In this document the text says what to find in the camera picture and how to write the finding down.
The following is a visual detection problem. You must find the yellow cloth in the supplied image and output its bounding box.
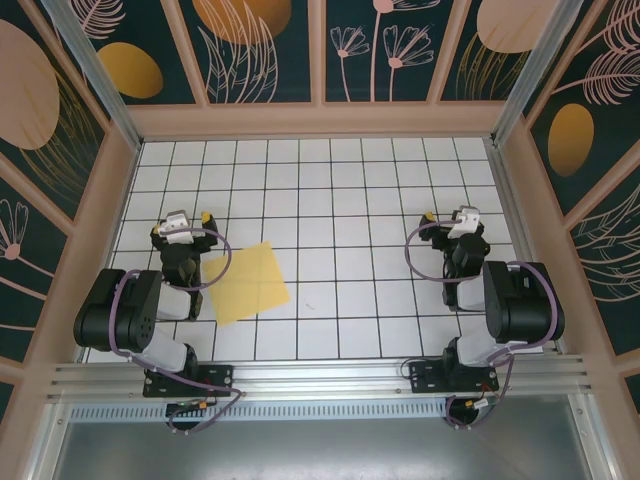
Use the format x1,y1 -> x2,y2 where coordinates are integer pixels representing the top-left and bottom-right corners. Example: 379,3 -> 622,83
201,241 -> 293,328

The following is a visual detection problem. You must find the grey sheet metal panel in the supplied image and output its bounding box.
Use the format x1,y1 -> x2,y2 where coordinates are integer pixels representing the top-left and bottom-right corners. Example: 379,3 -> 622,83
29,417 -> 614,480

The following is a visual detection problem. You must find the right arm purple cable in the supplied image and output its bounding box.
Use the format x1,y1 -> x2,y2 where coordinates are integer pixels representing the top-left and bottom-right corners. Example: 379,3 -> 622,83
403,219 -> 566,431

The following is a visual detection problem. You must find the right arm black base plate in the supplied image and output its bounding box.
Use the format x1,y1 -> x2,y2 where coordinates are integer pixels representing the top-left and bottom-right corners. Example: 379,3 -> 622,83
408,360 -> 500,395

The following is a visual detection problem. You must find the aluminium frame post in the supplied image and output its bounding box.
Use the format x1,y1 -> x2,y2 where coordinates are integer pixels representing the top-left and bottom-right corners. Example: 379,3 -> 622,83
492,0 -> 584,146
39,0 -> 144,151

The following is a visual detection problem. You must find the slotted grey cable duct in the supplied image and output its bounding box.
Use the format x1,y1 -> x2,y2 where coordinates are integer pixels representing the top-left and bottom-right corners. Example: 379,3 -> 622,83
69,403 -> 451,421

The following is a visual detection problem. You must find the long aluminium mounting rail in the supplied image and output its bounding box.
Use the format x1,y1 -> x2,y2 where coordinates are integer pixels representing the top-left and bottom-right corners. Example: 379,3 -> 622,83
47,354 -> 596,401

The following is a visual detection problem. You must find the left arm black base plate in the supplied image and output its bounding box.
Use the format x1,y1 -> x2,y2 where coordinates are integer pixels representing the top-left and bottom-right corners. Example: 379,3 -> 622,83
143,363 -> 235,399

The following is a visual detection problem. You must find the aluminium side rail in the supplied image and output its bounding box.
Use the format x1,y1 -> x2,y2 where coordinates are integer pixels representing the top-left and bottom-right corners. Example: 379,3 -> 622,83
484,139 -> 566,356

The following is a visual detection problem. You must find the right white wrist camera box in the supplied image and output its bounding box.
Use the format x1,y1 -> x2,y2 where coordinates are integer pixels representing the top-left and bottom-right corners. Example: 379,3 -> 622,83
447,205 -> 480,240

